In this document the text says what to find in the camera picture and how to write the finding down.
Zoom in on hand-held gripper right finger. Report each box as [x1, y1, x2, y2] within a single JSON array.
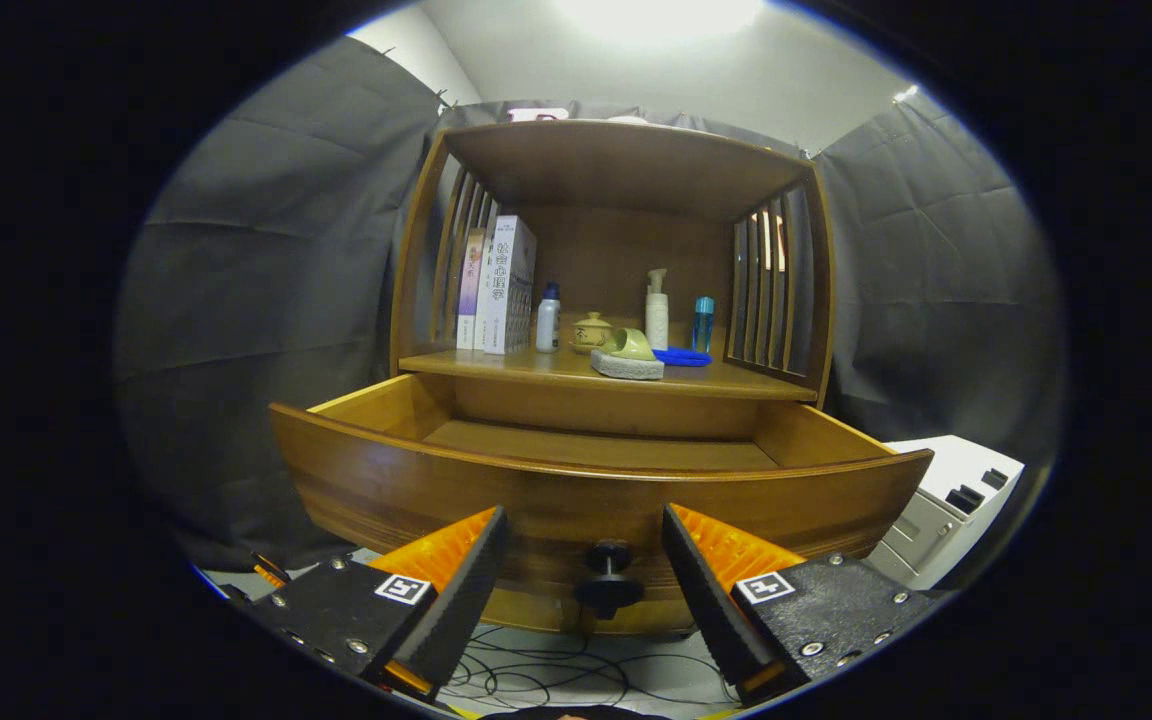
[[661, 503, 937, 706]]

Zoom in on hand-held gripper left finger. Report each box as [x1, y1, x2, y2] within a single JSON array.
[[236, 505, 514, 703]]

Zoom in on black round drawer knob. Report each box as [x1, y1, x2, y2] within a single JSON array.
[[574, 540, 645, 621]]

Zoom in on wooden drawer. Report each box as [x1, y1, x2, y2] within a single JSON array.
[[269, 372, 935, 638]]

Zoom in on wooden countertop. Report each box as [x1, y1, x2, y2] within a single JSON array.
[[398, 345, 819, 403]]

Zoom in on wooden cabinet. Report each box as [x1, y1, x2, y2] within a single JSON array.
[[389, 120, 835, 411]]

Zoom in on white grey appliance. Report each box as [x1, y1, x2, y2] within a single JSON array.
[[866, 435, 1027, 591]]

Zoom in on white bottle blue cap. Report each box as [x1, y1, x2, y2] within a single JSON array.
[[536, 282, 562, 354]]

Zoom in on white pump bottle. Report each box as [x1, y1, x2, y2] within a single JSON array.
[[645, 268, 670, 351]]

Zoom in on yellow lidded tea cup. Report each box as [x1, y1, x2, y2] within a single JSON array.
[[570, 312, 615, 353]]

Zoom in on purple book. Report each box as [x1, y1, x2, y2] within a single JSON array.
[[456, 228, 489, 351]]

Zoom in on white patterned book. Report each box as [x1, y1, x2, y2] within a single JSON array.
[[481, 215, 538, 356]]

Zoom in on black backdrop cloth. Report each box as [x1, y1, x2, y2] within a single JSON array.
[[114, 38, 1067, 571]]

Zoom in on black floor cables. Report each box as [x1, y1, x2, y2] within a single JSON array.
[[441, 622, 742, 713]]

